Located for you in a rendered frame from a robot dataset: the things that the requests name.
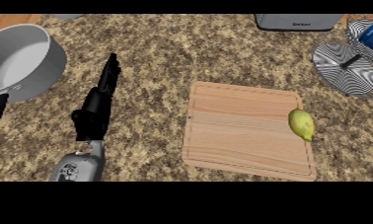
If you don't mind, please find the wooden cutting board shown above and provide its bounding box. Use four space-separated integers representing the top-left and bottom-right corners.
182 80 319 183

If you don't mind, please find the grey metal saucepan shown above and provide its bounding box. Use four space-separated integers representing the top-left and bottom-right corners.
0 24 68 119

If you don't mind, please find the pale grey object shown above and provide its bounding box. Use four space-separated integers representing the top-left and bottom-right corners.
50 14 84 21

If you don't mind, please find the dark grey appliance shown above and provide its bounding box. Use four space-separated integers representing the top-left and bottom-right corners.
254 14 345 33

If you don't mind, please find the yellow-green lemon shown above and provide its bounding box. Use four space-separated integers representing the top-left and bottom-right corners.
288 108 316 143

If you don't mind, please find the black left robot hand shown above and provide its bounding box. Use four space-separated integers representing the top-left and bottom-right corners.
69 52 123 142

